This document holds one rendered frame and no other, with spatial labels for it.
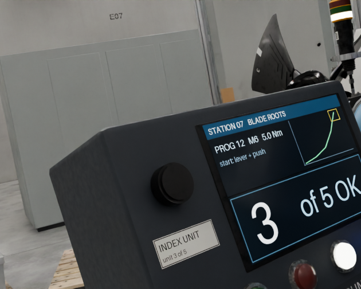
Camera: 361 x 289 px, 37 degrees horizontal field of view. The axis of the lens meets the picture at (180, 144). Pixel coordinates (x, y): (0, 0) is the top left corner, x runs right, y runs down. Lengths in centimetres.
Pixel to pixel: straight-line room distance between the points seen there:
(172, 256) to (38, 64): 612
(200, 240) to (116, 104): 622
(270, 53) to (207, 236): 113
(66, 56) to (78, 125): 82
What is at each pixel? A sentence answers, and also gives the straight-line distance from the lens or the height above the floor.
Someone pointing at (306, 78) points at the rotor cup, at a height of 125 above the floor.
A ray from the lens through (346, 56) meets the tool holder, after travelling 119.
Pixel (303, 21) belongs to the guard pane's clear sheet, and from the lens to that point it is 221.
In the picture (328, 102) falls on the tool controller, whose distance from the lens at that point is 50.
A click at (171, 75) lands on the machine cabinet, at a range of 682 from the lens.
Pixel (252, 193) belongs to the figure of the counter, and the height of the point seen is 119.
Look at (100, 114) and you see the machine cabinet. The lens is 652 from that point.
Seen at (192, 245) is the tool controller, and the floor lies 117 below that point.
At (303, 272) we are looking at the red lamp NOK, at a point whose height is 112.
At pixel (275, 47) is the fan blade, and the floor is 134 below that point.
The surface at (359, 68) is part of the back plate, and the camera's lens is 162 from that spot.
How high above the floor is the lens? 127
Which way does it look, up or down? 5 degrees down
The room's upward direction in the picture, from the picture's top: 10 degrees counter-clockwise
